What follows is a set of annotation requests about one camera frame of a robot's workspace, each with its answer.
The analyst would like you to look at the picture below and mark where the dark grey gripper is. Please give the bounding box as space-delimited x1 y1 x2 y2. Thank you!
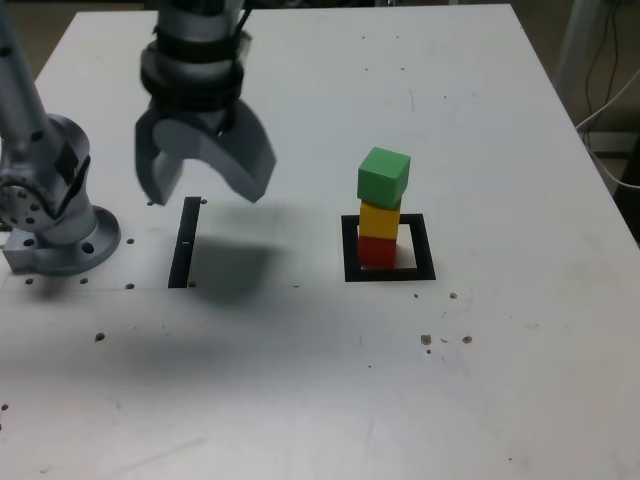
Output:
133 96 279 206

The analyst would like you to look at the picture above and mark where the white cable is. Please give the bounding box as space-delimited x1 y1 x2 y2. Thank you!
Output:
575 67 640 190

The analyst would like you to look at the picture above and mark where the red cube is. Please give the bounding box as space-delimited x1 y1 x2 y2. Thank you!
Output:
357 235 398 269

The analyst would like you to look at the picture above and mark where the green cube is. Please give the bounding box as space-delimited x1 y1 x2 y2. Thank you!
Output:
356 146 412 210

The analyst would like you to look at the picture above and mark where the yellow cube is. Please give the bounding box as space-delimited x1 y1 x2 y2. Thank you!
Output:
358 200 402 240

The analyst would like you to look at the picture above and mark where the thin black cable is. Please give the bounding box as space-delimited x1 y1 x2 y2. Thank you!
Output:
584 0 621 121

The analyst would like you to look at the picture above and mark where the black tape strip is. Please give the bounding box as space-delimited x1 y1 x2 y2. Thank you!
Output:
167 196 202 290

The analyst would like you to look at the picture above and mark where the white metal post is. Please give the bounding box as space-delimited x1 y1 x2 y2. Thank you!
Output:
552 0 609 119

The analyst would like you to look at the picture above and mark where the black tape square outline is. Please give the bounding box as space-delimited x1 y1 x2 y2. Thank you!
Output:
340 213 437 283

